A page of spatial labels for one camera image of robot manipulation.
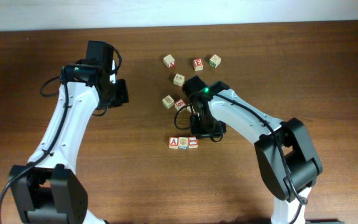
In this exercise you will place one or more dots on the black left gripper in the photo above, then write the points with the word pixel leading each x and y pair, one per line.
pixel 123 96

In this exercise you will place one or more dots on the wooden block blue side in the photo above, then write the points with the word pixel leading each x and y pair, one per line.
pixel 183 143

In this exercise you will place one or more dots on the wooden block red A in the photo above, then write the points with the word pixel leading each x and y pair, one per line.
pixel 173 142

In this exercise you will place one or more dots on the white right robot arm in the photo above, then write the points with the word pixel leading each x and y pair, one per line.
pixel 288 162

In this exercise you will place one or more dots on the wooden block red E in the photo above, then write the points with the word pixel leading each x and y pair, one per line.
pixel 198 64

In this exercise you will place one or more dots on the wooden block green letter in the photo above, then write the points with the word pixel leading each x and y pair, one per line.
pixel 214 61

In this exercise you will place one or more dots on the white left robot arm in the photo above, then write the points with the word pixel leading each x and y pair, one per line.
pixel 46 189

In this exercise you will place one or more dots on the wooden block red I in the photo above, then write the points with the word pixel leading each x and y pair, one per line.
pixel 192 142

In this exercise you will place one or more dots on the wooden block green B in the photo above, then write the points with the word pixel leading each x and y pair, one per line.
pixel 168 101

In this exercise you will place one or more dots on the wooden block with I outline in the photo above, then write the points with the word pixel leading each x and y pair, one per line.
pixel 179 79

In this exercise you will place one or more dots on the wooden block leaf picture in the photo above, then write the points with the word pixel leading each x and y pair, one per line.
pixel 169 61

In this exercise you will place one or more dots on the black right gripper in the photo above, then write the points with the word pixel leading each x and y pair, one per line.
pixel 208 129

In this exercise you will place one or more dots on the wooden block red G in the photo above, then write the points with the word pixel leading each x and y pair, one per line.
pixel 180 104

